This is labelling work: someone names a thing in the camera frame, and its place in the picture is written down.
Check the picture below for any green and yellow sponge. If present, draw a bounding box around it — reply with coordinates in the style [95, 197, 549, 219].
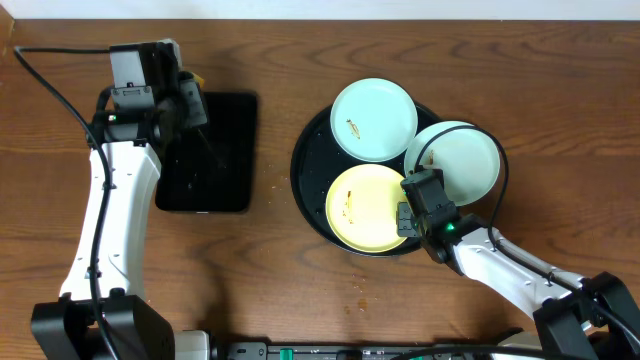
[191, 72, 205, 87]

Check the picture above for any yellow plate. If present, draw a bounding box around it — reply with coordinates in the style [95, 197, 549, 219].
[325, 164, 406, 254]

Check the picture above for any light blue plate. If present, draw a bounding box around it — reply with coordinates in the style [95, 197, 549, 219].
[330, 78, 418, 162]

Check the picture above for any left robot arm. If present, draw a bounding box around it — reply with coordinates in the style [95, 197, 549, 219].
[31, 39, 215, 359]

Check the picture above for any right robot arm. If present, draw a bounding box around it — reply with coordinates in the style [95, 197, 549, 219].
[398, 169, 639, 359]

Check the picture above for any black rectangular tray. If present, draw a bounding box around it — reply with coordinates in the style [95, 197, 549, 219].
[155, 92, 258, 213]

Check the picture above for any black round tray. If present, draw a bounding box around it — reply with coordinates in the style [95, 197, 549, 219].
[290, 101, 443, 257]

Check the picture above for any pale blue plate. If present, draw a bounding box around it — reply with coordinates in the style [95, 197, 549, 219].
[420, 129, 501, 206]

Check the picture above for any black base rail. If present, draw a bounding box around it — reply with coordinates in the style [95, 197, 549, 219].
[174, 329, 551, 360]

